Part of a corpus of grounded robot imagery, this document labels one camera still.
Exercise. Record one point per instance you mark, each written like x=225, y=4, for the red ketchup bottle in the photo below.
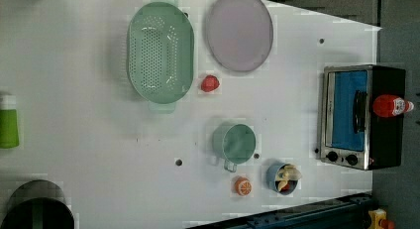
x=387, y=106

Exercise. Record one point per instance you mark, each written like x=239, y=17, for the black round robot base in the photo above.
x=38, y=204

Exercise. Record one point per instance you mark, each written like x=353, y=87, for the black steel toaster oven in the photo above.
x=352, y=135

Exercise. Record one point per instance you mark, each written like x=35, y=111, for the red toy strawberry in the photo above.
x=209, y=83

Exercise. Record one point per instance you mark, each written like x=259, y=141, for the green metal mug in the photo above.
x=235, y=144

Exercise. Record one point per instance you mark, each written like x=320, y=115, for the orange toy slice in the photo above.
x=243, y=186

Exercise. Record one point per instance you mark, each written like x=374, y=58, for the round lilac plate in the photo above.
x=239, y=33

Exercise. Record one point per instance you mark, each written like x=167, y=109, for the blue cup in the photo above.
x=270, y=176

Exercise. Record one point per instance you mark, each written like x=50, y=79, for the green perforated colander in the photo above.
x=160, y=54

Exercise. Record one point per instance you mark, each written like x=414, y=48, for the garlic toy pieces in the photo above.
x=285, y=175

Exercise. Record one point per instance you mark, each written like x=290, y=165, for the yellow red emergency button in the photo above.
x=379, y=220

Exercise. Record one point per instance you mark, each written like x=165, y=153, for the green white bottle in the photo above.
x=9, y=133

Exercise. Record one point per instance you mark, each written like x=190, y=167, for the blue metal frame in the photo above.
x=347, y=212

